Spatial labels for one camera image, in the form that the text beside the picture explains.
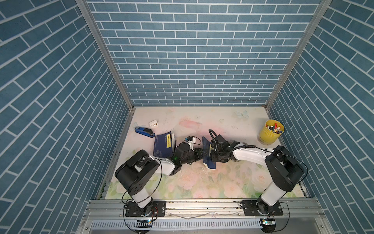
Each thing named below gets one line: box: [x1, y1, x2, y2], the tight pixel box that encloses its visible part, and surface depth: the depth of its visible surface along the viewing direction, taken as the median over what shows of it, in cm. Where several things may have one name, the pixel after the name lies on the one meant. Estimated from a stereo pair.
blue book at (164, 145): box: [152, 131, 177, 158], surface depth 93 cm
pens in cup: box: [265, 122, 283, 134], surface depth 96 cm
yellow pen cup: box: [258, 119, 285, 146], surface depth 95 cm
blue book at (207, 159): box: [202, 136, 217, 170], surface depth 90 cm
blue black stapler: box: [134, 126, 156, 138], surface depth 104 cm
